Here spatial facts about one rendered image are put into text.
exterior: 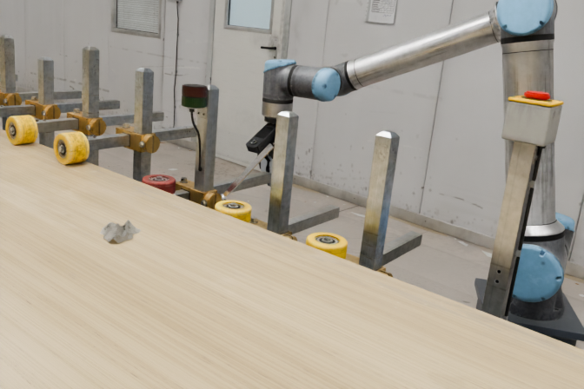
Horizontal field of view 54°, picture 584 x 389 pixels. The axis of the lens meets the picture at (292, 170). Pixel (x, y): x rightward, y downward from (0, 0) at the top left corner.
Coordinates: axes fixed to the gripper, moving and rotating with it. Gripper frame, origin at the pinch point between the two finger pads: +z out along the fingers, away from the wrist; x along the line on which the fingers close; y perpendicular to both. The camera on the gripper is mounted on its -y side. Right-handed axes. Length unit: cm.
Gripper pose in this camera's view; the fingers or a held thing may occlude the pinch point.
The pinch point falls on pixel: (268, 182)
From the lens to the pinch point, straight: 174.7
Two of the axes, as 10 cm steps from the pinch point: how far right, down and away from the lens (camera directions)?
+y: 6.3, -1.7, 7.6
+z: -0.7, 9.6, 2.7
